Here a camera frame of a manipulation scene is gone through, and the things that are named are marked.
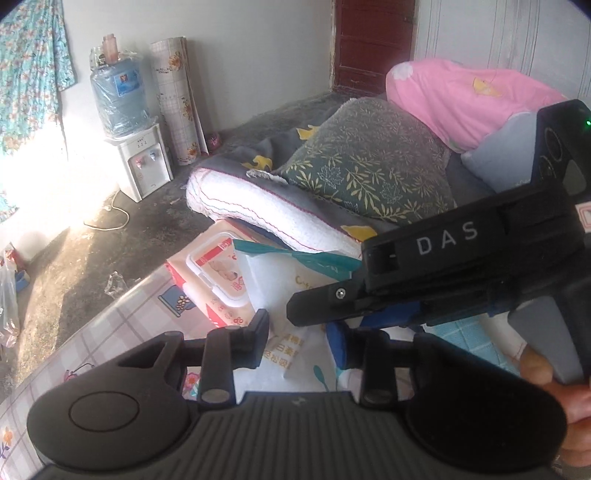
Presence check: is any blue water jug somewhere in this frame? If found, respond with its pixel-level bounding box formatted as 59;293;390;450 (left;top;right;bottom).
89;51;148;139

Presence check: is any white folded blanket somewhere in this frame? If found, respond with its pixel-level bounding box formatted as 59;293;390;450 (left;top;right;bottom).
185;90;532;264

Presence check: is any crumpled white plastic bag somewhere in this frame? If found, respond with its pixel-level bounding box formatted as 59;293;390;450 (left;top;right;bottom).
0;263;22;348

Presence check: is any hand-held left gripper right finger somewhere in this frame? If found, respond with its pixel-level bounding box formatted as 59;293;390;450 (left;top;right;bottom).
325;320;416;409

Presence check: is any crumpled clear plastic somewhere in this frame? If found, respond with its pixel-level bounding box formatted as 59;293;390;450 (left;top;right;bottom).
106;271;140;298

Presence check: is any green leaf print pillow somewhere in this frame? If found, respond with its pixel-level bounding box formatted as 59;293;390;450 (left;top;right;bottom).
277;98;458;227

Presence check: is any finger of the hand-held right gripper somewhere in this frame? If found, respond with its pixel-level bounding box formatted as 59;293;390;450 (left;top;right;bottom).
286;276;421;329

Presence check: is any white power cable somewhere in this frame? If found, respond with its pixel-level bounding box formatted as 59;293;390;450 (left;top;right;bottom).
83;189;130;230

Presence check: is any rolled floral mat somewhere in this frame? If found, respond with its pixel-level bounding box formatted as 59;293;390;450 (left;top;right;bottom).
148;36;211;166

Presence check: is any light blue pillow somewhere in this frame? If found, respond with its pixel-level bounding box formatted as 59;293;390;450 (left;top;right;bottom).
462;111;539;195

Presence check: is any white water dispenser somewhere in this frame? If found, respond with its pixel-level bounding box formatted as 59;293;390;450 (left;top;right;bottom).
104;122;175;202

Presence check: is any person's right hand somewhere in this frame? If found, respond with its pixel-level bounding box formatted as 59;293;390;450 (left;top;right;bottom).
519;346;591;472

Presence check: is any red white wet wipes pack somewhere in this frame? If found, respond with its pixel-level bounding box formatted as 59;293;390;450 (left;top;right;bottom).
166;219;273;330

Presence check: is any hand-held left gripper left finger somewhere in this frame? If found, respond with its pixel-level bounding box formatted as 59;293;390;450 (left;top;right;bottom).
117;308;271;412

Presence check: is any pink pillow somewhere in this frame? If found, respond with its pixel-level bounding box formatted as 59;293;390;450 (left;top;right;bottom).
385;58;568;155

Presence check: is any dark red door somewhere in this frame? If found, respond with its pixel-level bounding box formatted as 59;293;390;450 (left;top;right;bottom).
331;0;416;97

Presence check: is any white packet teal flap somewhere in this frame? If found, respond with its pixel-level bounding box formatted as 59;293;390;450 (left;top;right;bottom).
233;237;363;324

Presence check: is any teal floral curtain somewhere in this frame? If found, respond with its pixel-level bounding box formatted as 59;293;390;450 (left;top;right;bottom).
0;0;77;222

